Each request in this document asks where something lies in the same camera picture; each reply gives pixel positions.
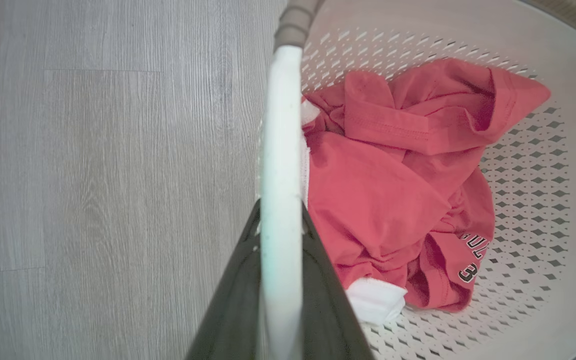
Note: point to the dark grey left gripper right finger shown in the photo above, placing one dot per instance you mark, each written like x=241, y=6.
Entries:
x=325, y=310

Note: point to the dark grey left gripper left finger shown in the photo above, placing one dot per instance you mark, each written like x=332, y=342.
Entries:
x=230, y=310

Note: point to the white perforated plastic laundry basket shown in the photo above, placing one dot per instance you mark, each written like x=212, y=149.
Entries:
x=543, y=165

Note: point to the white cloth garment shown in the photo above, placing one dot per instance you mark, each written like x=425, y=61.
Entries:
x=375, y=300

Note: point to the red t-shirt with print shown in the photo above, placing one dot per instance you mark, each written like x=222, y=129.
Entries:
x=383, y=200

